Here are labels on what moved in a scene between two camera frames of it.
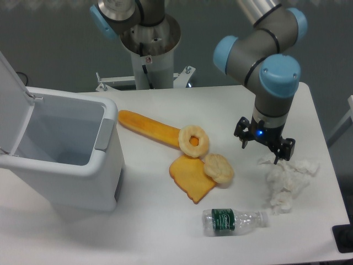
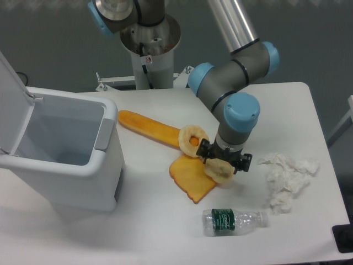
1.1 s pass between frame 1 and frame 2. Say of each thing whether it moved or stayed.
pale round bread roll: stayed
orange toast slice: stayed
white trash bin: stayed
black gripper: moved
